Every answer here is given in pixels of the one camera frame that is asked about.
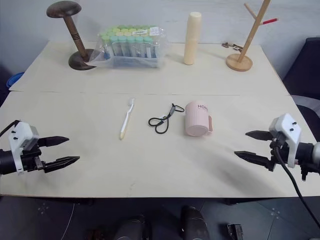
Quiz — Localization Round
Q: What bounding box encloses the black office chair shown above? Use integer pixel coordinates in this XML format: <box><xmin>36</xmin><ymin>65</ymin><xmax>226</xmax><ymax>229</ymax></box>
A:
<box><xmin>281</xmin><ymin>37</ymin><xmax>320</xmax><ymax>121</ymax></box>

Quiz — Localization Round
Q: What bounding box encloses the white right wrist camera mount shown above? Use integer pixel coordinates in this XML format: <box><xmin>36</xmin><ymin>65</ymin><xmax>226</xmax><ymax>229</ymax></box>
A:
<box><xmin>268</xmin><ymin>112</ymin><xmax>302</xmax><ymax>169</ymax></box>

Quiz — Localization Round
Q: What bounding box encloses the blue round object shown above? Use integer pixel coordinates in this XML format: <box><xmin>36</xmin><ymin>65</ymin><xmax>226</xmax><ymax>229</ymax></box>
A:
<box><xmin>7</xmin><ymin>71</ymin><xmax>25</xmax><ymax>89</ymax></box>

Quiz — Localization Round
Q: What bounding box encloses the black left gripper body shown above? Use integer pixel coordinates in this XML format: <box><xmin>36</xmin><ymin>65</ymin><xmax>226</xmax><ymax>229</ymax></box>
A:
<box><xmin>20</xmin><ymin>139</ymin><xmax>48</xmax><ymax>174</ymax></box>

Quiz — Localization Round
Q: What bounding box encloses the plastic bag of capped tubes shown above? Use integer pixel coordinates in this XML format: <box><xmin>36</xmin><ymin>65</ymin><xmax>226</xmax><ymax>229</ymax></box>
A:
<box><xmin>88</xmin><ymin>24</ymin><xmax>168</xmax><ymax>70</ymax></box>

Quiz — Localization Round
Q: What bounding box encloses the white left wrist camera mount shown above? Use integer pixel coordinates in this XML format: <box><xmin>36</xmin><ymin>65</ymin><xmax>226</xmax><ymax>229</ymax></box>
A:
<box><xmin>7</xmin><ymin>120</ymin><xmax>41</xmax><ymax>176</ymax></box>

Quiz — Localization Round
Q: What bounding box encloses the black cord with carabiner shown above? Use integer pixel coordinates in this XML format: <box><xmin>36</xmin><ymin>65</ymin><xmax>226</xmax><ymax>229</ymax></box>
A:
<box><xmin>148</xmin><ymin>102</ymin><xmax>185</xmax><ymax>135</ymax></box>

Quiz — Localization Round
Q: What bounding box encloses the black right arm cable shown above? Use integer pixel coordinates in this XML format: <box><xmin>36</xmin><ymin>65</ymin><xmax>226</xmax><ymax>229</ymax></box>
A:
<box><xmin>272</xmin><ymin>146</ymin><xmax>320</xmax><ymax>227</ymax></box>

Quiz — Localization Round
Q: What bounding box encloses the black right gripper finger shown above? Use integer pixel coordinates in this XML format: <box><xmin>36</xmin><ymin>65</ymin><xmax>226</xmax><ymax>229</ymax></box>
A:
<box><xmin>245</xmin><ymin>130</ymin><xmax>273</xmax><ymax>142</ymax></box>
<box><xmin>233</xmin><ymin>150</ymin><xmax>274</xmax><ymax>172</ymax></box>

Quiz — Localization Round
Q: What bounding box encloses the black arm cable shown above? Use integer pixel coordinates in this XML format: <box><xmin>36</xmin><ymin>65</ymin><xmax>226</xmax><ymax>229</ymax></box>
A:
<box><xmin>0</xmin><ymin>119</ymin><xmax>21</xmax><ymax>138</ymax></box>
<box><xmin>272</xmin><ymin>146</ymin><xmax>320</xmax><ymax>227</ymax></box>

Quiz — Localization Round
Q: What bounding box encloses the pink ribbed mug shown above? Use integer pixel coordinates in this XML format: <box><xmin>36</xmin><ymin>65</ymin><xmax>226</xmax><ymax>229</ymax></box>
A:
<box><xmin>184</xmin><ymin>100</ymin><xmax>214</xmax><ymax>137</ymax></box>

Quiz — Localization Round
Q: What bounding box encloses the white yellow toothbrush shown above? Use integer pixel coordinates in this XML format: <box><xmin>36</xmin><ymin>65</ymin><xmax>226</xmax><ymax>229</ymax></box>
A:
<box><xmin>118</xmin><ymin>97</ymin><xmax>137</xmax><ymax>141</ymax></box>

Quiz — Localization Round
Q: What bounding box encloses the dark rounded shape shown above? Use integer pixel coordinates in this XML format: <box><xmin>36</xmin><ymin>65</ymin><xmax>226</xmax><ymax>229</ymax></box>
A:
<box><xmin>180</xmin><ymin>205</ymin><xmax>210</xmax><ymax>240</ymax></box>

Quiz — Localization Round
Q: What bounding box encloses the stack of cream cups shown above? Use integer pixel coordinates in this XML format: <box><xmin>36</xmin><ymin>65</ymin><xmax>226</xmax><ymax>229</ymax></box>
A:
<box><xmin>183</xmin><ymin>11</ymin><xmax>203</xmax><ymax>66</ymax></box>

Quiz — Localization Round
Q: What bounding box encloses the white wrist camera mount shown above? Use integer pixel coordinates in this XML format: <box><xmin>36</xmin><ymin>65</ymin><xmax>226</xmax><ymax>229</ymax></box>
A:
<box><xmin>268</xmin><ymin>112</ymin><xmax>302</xmax><ymax>169</ymax></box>
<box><xmin>7</xmin><ymin>120</ymin><xmax>41</xmax><ymax>176</ymax></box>

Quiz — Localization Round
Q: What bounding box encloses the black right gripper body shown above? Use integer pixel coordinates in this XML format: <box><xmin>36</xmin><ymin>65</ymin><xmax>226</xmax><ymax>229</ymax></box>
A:
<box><xmin>268</xmin><ymin>133</ymin><xmax>292</xmax><ymax>166</ymax></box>

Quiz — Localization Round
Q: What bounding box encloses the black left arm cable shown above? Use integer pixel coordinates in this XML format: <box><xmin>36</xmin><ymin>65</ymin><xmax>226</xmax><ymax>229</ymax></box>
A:
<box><xmin>0</xmin><ymin>119</ymin><xmax>21</xmax><ymax>138</ymax></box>

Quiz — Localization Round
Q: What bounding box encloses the small black box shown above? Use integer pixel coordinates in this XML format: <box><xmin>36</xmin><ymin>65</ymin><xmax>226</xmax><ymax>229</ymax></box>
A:
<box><xmin>226</xmin><ymin>223</ymin><xmax>244</xmax><ymax>240</ymax></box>

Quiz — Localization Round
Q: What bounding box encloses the light wooden branch stand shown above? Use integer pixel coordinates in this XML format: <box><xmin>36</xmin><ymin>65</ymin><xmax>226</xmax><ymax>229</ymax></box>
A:
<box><xmin>225</xmin><ymin>0</ymin><xmax>280</xmax><ymax>72</ymax></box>

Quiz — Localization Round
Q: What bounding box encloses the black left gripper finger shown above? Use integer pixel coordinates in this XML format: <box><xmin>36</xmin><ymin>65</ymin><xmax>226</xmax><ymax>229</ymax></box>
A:
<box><xmin>38</xmin><ymin>135</ymin><xmax>70</xmax><ymax>148</ymax></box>
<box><xmin>43</xmin><ymin>156</ymin><xmax>81</xmax><ymax>174</ymax></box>

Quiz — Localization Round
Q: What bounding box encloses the dark wooden mushroom hat stand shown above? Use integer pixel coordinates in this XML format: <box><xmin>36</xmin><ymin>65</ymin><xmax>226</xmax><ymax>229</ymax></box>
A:
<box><xmin>45</xmin><ymin>0</ymin><xmax>98</xmax><ymax>71</ymax></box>

